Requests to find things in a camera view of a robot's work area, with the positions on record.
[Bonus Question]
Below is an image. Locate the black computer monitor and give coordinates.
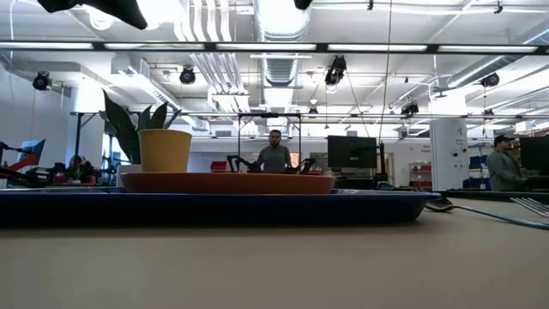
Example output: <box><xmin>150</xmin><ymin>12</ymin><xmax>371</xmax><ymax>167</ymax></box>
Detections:
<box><xmin>519</xmin><ymin>136</ymin><xmax>549</xmax><ymax>177</ymax></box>
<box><xmin>327</xmin><ymin>135</ymin><xmax>379</xmax><ymax>170</ymax></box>

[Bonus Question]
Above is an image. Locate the orange plastic plate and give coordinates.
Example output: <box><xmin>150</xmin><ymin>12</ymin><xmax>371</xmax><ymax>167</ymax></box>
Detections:
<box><xmin>120</xmin><ymin>172</ymin><xmax>337</xmax><ymax>196</ymax></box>

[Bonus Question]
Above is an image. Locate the yellow plastic cup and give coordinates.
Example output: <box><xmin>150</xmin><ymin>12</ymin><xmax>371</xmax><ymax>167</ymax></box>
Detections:
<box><xmin>137</xmin><ymin>129</ymin><xmax>193</xmax><ymax>174</ymax></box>

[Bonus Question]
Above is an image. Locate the spoon with blue handle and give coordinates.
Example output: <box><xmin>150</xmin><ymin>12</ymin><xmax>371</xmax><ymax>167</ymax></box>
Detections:
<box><xmin>424</xmin><ymin>197</ymin><xmax>549</xmax><ymax>231</ymax></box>

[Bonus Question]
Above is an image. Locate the green plant in white pot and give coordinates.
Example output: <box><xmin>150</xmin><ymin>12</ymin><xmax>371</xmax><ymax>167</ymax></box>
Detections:
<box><xmin>101</xmin><ymin>88</ymin><xmax>184</xmax><ymax>188</ymax></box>

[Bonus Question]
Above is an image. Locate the black background station frame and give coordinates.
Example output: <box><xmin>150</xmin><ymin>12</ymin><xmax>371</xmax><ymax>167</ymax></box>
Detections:
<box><xmin>237</xmin><ymin>112</ymin><xmax>303</xmax><ymax>173</ymax></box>

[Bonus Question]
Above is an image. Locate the blue plastic tray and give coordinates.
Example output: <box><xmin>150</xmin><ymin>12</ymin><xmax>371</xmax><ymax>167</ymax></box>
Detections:
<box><xmin>0</xmin><ymin>187</ymin><xmax>443</xmax><ymax>227</ymax></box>

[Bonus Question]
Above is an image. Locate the fork with orange handle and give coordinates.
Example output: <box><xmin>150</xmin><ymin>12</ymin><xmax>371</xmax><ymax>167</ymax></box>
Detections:
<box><xmin>509</xmin><ymin>197</ymin><xmax>549</xmax><ymax>219</ymax></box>

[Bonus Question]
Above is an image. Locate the person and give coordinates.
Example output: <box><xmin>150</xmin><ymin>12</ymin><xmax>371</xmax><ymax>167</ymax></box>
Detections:
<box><xmin>486</xmin><ymin>134</ymin><xmax>531</xmax><ymax>192</ymax></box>
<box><xmin>256</xmin><ymin>129</ymin><xmax>293</xmax><ymax>174</ymax></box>

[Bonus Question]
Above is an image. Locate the silver ventilation duct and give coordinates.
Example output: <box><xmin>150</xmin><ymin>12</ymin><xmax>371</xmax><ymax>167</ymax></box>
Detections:
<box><xmin>252</xmin><ymin>0</ymin><xmax>312</xmax><ymax>108</ymax></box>

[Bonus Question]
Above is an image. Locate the red and blue machine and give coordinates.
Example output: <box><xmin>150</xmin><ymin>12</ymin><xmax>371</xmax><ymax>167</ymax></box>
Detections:
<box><xmin>0</xmin><ymin>137</ymin><xmax>46</xmax><ymax>186</ymax></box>

